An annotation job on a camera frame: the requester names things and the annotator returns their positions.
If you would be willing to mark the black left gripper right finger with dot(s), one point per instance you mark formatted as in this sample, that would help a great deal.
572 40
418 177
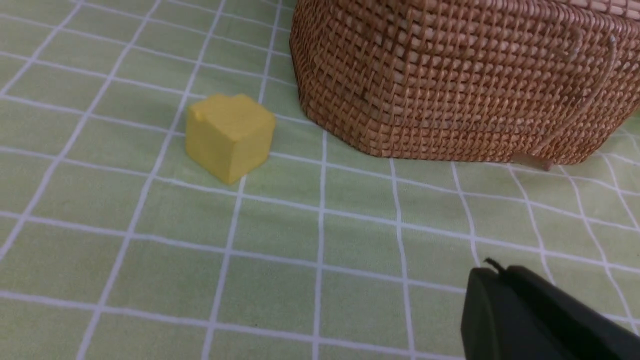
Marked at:
579 330

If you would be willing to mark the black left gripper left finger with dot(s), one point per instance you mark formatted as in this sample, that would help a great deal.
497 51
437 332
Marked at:
509 313

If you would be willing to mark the woven wicker basket green lining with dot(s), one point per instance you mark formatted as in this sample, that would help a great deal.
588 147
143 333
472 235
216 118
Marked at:
535 82

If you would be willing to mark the green checkered tablecloth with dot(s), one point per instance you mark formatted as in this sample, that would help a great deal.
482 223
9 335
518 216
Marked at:
116 245

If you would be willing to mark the yellow foam cube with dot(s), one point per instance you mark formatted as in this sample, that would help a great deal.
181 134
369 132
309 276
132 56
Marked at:
229 136

